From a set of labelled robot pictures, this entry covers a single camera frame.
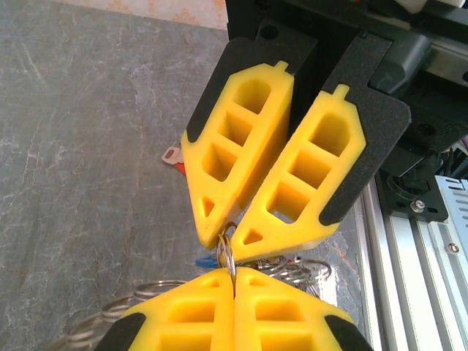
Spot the blue key tag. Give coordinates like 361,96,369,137
195,254,217,271

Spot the large round metal keyring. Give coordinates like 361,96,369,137
47,254,333,350

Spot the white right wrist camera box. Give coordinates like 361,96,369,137
398,0,468,15

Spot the slotted white cable duct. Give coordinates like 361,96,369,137
434,174,468,230

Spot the small metal split ring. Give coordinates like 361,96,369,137
215,221,238,290

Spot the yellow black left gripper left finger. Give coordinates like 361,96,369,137
93,268,235,351

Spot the black mount plate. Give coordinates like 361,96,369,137
380,144,450,223

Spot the red key tag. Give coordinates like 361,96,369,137
161,143,188,177

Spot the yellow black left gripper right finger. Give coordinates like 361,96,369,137
235,266,374,351

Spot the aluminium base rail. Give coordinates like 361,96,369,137
356,178,468,351

